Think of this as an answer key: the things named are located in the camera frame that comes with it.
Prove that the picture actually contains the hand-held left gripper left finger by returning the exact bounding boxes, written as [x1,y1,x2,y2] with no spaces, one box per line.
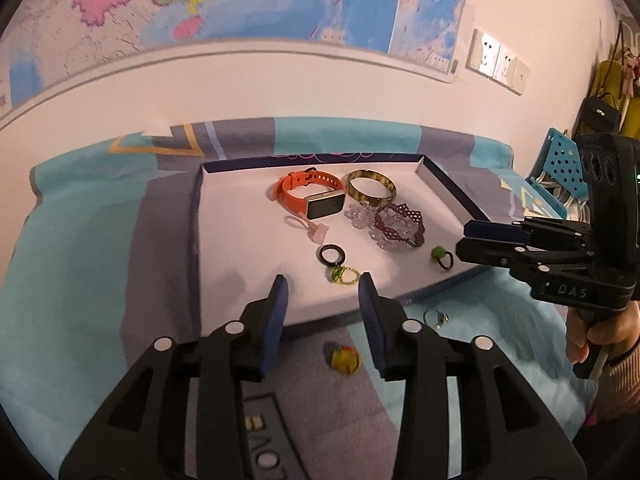
[59,275,290,480]

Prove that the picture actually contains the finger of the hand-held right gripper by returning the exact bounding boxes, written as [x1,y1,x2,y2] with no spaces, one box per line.
[455,239,596,281]
[463,218,593,248]

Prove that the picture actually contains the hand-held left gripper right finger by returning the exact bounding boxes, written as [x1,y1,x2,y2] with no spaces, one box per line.
[359,272,587,480]

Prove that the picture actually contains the green bead black hair tie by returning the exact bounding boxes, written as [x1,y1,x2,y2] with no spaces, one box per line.
[429,245,455,269]

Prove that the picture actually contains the green bead gold ring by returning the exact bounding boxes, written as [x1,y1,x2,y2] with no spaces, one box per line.
[329,265,362,287]

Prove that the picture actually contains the dark purple beaded bracelet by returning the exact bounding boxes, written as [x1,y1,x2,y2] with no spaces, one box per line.
[375,202,426,247]

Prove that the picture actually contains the black ring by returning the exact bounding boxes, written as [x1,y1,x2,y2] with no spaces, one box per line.
[318,244,347,267]

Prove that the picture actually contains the dark blue shallow box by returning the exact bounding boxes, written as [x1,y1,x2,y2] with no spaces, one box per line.
[190,152,493,338]

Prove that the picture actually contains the pink cord bracelet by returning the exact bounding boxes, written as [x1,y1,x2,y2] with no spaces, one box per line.
[285,214,332,245]

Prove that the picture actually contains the clear crystal bracelet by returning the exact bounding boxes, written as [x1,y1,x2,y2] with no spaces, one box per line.
[345,199,421,252]

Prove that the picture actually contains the person's right forearm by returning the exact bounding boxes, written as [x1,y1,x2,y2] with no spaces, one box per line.
[590,340,640,426]

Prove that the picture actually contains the person's right hand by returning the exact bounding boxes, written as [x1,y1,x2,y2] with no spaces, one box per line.
[566,304,640,364]

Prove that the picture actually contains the blue plastic basket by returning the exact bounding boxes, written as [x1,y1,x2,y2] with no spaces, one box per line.
[530,127,591,211]

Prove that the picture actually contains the black handbag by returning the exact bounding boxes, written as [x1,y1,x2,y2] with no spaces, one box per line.
[582,92,621,133]

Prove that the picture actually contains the orange smartwatch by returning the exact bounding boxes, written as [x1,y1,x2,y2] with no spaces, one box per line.
[272,169,346,221]

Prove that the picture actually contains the amber bangle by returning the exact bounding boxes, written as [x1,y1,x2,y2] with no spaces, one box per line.
[345,169,397,202]

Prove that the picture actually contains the plush toy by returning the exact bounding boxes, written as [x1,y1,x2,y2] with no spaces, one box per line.
[620,52,640,83]

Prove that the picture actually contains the dark cloth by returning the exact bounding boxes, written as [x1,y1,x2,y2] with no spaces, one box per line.
[572,410,640,480]

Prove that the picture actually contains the silver ring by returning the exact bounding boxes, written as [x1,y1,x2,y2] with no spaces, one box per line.
[423,308,451,330]

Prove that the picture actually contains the white wall sockets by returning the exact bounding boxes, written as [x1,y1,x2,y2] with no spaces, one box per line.
[466,27,501,75]

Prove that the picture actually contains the wall map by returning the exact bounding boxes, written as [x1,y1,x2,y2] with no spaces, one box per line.
[0,0,473,126]

